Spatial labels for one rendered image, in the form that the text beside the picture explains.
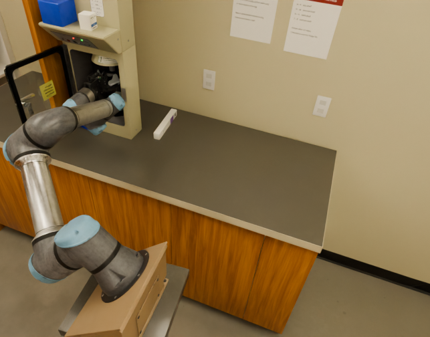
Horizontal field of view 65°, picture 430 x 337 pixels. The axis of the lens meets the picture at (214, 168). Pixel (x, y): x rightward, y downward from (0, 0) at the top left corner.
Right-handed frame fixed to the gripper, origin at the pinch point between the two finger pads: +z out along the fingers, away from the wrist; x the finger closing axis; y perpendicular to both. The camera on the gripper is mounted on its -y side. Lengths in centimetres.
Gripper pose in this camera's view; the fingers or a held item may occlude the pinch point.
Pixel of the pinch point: (112, 77)
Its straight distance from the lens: 185.7
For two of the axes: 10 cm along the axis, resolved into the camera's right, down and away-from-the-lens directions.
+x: -9.4, -2.7, 2.1
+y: 0.4, -7.1, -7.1
